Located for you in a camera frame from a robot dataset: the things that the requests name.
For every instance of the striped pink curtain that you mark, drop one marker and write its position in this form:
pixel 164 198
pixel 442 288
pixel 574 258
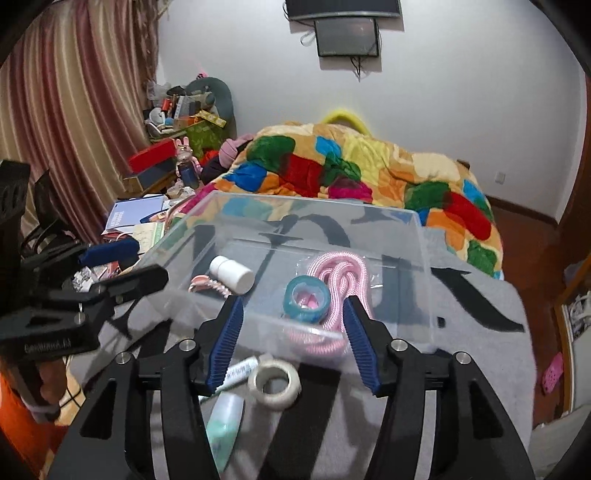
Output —
pixel 69 115

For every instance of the white pill bottle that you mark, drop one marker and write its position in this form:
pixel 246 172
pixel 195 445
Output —
pixel 232 274

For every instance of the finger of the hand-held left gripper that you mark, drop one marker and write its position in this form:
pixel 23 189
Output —
pixel 111 251
pixel 138 279

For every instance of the person's left forearm orange sleeve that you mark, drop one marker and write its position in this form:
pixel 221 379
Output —
pixel 18 429

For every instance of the black chair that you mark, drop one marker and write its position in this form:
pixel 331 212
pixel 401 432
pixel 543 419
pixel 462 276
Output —
pixel 51 217

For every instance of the wall socket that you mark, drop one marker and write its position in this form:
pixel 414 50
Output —
pixel 499 177

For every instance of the pink rabbit toy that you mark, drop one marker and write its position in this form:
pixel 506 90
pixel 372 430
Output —
pixel 186 150

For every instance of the blue booklet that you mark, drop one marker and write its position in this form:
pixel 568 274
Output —
pixel 134 212

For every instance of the blue bottle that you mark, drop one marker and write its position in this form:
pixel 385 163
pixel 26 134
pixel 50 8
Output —
pixel 189 175

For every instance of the person's left hand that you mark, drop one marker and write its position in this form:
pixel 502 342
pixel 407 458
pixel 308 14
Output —
pixel 51 381

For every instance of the white labelled marker pen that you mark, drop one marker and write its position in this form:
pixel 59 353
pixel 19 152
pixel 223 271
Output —
pixel 240 371

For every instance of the clear plastic storage box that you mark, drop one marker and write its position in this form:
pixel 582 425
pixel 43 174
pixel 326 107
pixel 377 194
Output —
pixel 295 230

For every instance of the light green tube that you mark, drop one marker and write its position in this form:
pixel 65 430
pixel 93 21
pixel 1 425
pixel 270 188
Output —
pixel 224 424

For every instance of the wooden shelf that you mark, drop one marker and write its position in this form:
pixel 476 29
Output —
pixel 575 323

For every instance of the red box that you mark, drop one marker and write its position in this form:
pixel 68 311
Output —
pixel 152 154

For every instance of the blue tape roll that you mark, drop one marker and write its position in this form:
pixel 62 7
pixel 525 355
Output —
pixel 295 311

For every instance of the dark blue box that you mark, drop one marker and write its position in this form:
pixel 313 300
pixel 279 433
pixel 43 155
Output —
pixel 157 174

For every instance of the pink knitted hat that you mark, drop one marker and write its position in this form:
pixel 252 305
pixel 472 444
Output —
pixel 233 150

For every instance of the black wall television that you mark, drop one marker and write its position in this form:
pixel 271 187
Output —
pixel 341 7

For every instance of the small black wall screen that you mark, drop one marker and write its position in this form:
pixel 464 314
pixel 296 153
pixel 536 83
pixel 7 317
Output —
pixel 347 37

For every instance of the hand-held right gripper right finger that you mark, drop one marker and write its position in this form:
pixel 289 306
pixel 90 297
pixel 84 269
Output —
pixel 362 346

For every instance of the green patterned box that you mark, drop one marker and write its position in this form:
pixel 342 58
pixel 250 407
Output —
pixel 203 136

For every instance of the grey padded chair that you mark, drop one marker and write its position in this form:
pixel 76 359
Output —
pixel 221 99

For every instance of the colourful patchwork quilt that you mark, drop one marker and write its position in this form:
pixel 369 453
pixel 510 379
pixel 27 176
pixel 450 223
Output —
pixel 369 166

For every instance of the white tape roll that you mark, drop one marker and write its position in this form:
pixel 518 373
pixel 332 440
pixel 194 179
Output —
pixel 261 385

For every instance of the pink clog shoe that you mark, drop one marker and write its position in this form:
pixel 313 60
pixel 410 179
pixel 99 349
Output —
pixel 552 373

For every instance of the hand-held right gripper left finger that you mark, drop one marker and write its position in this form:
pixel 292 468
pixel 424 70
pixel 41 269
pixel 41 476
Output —
pixel 226 341

